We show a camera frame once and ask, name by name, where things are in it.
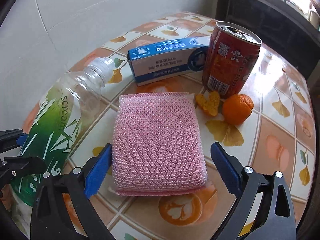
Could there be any green label plastic bottle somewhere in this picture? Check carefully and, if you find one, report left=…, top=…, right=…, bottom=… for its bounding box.
left=10, top=57, right=115, bottom=207

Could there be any orange tangerine peel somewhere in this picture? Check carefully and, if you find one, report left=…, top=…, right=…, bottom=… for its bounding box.
left=222, top=94, right=254, bottom=126

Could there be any pink scrub sponge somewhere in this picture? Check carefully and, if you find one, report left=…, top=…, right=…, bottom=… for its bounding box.
left=112, top=92, right=208, bottom=196

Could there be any red drink can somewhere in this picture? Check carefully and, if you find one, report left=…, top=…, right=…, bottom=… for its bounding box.
left=202, top=21, right=263, bottom=99

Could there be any blue toothpaste box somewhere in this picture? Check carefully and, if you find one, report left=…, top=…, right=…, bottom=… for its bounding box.
left=127, top=36, right=210, bottom=86

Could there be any patterned tablecloth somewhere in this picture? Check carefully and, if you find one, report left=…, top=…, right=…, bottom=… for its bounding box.
left=67, top=13, right=317, bottom=239

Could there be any small orange peel piece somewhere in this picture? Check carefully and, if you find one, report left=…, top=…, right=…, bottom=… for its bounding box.
left=195, top=91, right=220, bottom=117

